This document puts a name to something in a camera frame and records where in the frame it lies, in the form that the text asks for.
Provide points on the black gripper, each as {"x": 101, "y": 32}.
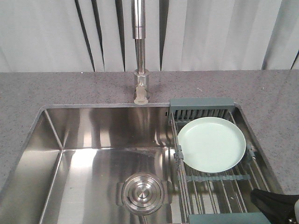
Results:
{"x": 278, "y": 208}

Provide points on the mint green plate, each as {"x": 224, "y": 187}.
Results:
{"x": 211, "y": 144}

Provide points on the steel kitchen faucet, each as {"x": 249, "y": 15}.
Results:
{"x": 141, "y": 96}

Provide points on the grey sink drying rack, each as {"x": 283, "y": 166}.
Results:
{"x": 224, "y": 195}

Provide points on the round steel sink drain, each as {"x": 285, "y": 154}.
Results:
{"x": 143, "y": 193}

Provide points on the stainless steel sink basin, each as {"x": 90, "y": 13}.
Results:
{"x": 74, "y": 157}

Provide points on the white pleated curtain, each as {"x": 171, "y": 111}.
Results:
{"x": 181, "y": 35}

